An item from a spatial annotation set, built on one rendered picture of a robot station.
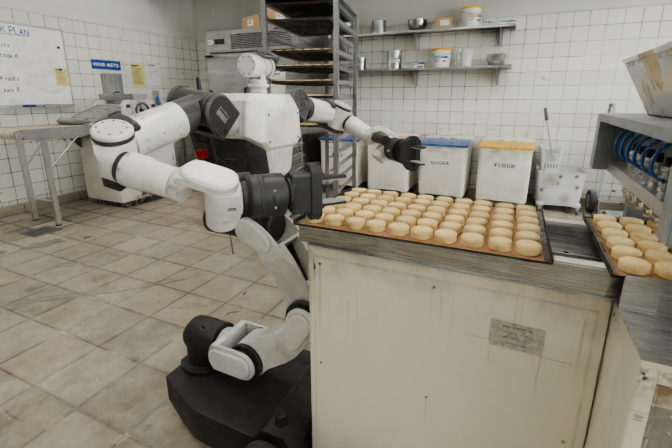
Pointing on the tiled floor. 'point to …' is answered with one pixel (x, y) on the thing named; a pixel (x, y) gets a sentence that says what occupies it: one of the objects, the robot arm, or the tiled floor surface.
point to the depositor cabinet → (633, 384)
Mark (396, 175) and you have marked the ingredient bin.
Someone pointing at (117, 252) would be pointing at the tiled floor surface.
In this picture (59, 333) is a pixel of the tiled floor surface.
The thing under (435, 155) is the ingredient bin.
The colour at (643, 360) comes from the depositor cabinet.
